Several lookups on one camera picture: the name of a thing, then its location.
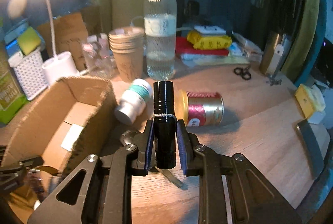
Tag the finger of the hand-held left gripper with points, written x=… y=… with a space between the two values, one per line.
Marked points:
x=23 y=166

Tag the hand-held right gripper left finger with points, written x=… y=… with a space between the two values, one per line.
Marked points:
x=148 y=146

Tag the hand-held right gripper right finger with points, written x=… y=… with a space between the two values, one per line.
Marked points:
x=182 y=146

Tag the black flashlight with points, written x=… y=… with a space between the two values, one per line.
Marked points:
x=164 y=140

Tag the black car key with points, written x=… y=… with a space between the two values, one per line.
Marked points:
x=177 y=182

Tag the red and gold tin can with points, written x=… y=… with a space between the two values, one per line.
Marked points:
x=203 y=109

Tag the white pill bottle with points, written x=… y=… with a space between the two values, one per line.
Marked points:
x=132 y=104

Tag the brown cardboard box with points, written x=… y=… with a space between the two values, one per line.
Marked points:
x=85 y=114

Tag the green and clear plastic packet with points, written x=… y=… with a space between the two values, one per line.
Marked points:
x=10 y=99

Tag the stack of brown paper cups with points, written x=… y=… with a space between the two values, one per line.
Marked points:
x=127 y=57

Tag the white plastic basket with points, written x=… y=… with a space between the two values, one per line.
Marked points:
x=28 y=75

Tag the beige paper folder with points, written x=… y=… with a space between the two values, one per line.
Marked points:
x=221 y=60

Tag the clear water bottle green cap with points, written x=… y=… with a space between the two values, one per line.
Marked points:
x=160 y=52

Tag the black scissors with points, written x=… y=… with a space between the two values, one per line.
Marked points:
x=243 y=73

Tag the red book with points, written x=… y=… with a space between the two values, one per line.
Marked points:
x=184 y=47

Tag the bundle of small clear bottles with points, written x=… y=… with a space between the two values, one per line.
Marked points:
x=98 y=60

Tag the white desk lamp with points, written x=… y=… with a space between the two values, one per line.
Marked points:
x=59 y=67

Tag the yellow wet wipes packet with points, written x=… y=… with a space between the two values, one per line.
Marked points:
x=208 y=41

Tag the small blue and white box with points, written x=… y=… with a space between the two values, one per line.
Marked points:
x=236 y=49

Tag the small metal keys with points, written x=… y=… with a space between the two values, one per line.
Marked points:
x=274 y=81

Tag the white power bank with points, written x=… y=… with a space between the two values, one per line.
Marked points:
x=209 y=29

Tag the white flat boxes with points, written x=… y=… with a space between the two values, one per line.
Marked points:
x=249 y=47

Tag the blue and white packet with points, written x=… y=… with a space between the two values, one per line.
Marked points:
x=11 y=44

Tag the yellow sponge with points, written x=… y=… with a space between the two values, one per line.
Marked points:
x=30 y=40

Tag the black smartphone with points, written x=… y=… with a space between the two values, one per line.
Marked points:
x=311 y=146

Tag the steel thermos flask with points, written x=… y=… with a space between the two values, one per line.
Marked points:
x=275 y=57

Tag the brown paper bag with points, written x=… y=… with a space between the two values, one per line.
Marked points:
x=70 y=39

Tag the yellow tissue box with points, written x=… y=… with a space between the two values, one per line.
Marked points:
x=308 y=104

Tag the narrow mustard yellow curtain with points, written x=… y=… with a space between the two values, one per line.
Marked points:
x=304 y=18

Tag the narrow teal curtain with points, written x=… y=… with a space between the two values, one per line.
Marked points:
x=324 y=31

